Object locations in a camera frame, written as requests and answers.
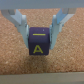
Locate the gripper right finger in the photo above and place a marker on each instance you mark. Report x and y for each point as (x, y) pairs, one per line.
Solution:
(55, 27)

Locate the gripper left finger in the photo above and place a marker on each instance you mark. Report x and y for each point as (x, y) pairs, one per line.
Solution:
(22, 27)

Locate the purple block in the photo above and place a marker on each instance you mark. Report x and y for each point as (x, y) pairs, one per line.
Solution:
(39, 41)

